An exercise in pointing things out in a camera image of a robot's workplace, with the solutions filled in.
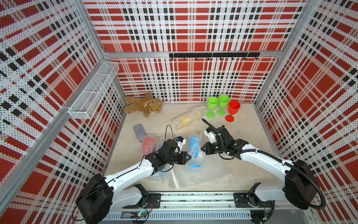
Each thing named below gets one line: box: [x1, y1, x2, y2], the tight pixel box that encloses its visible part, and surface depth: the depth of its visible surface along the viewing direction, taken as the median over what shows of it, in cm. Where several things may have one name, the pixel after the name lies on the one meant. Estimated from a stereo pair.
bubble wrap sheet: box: [167, 156, 232, 189], surface depth 82 cm
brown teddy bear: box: [123, 91, 163, 118], surface depth 113 cm
